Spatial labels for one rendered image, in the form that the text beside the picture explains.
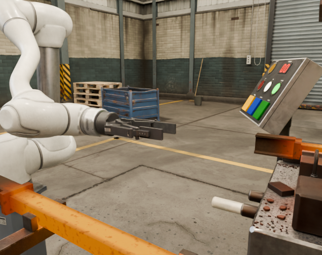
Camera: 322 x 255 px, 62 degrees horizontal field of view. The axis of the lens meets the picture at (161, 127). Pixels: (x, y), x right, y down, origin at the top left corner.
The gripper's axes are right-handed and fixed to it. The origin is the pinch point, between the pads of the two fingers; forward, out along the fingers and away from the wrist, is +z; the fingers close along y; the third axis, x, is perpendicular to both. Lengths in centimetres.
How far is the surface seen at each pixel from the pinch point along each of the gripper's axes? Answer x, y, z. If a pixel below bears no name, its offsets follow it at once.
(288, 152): -0.8, 0.7, 32.6
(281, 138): 2.2, 1.4, 31.0
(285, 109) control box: 2.8, -40.3, 28.0
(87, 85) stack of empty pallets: -32, -479, -500
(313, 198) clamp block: -1.9, 19.6, 37.5
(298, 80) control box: 13, -42, 31
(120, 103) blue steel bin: -59, -389, -319
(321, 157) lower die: -0.3, 2.8, 38.6
